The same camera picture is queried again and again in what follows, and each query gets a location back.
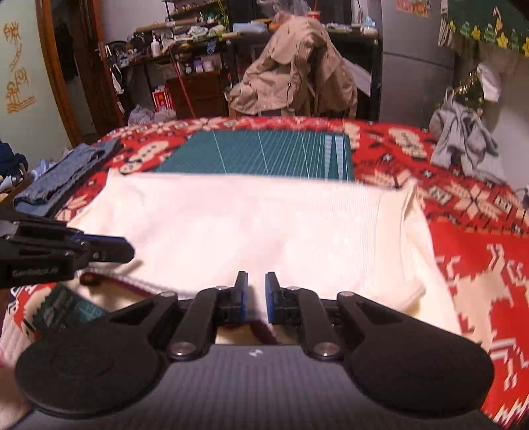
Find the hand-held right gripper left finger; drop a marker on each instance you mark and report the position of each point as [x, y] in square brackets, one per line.
[244, 298]

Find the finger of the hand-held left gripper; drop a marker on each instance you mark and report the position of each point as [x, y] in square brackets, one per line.
[111, 250]

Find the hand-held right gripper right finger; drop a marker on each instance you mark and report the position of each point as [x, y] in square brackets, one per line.
[270, 298]

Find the white knit vest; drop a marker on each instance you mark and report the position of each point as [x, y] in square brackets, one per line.
[248, 223]

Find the blue jeans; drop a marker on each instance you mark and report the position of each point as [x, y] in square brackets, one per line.
[62, 177]

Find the dark cloth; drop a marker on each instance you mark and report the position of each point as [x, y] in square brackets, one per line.
[12, 161]

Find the white plastic bag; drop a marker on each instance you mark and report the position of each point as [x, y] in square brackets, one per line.
[151, 115]

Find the green cutting mat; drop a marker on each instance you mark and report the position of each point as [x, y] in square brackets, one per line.
[256, 153]

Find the red box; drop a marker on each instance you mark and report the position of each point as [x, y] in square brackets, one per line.
[162, 98]

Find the brown wooden cabinet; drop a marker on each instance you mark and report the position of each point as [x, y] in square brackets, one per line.
[202, 95]

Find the red patterned blanket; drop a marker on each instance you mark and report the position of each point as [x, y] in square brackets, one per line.
[463, 256]

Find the white lotion bottle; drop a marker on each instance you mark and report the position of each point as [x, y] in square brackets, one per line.
[155, 46]

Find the beige coat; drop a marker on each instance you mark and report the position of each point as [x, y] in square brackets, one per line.
[289, 70]

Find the white drawer unit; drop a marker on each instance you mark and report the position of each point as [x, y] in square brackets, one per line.
[358, 77]

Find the cluttered black shelf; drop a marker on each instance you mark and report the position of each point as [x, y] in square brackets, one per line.
[194, 25]

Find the black desk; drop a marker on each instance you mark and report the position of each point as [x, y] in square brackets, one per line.
[374, 74]

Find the grey hoodie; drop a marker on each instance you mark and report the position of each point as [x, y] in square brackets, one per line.
[463, 136]

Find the grey refrigerator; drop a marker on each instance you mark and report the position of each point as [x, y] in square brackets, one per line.
[413, 82]

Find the light blue pouch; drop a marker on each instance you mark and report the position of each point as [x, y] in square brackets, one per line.
[250, 27]

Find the red paper cup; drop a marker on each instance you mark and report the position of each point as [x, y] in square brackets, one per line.
[314, 15]

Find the small Christmas tree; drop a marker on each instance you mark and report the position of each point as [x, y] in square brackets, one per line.
[467, 87]

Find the clear plastic bag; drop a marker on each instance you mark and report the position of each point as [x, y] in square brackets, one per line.
[293, 8]

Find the white hanging cloth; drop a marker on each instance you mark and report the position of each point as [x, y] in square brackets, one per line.
[488, 80]

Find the colourful fridge stickers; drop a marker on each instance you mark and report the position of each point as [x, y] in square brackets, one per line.
[413, 7]

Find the green Christmas wall hanging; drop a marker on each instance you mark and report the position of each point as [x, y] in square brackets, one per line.
[487, 20]

